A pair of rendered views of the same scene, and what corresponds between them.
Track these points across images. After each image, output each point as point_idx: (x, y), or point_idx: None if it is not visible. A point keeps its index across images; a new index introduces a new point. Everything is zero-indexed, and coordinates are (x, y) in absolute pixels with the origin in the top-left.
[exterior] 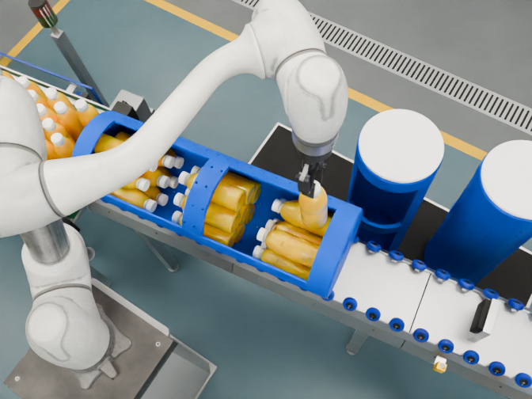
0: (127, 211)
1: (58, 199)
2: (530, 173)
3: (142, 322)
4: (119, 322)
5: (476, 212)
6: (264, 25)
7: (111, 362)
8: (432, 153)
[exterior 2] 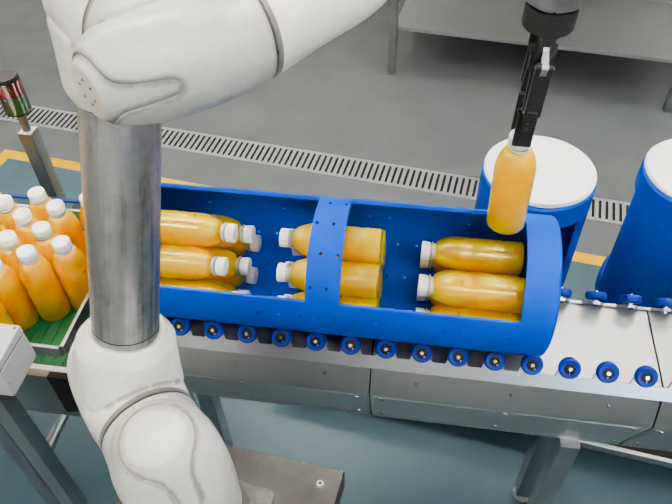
0: (185, 338)
1: (282, 16)
2: None
3: (280, 461)
4: (240, 472)
5: (656, 236)
6: None
7: None
8: (582, 169)
